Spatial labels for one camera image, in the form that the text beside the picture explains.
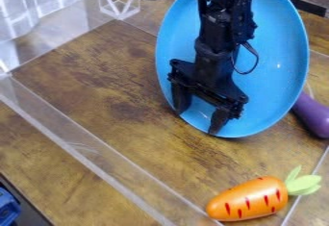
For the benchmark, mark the purple toy eggplant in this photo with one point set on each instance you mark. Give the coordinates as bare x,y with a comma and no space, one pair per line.
313,114

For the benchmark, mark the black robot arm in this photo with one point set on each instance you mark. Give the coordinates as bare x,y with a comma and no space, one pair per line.
226,26

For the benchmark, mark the clear acrylic enclosure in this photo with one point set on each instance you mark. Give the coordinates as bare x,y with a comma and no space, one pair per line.
95,149

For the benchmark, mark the blue round plate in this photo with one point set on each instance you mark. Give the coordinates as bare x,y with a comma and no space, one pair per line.
274,74

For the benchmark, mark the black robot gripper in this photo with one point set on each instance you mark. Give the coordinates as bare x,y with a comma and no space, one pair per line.
207,79

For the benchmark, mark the blue object at corner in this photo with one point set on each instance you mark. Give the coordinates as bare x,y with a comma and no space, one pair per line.
9,208

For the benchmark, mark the orange toy carrot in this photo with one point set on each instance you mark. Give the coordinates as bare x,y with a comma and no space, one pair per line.
261,196

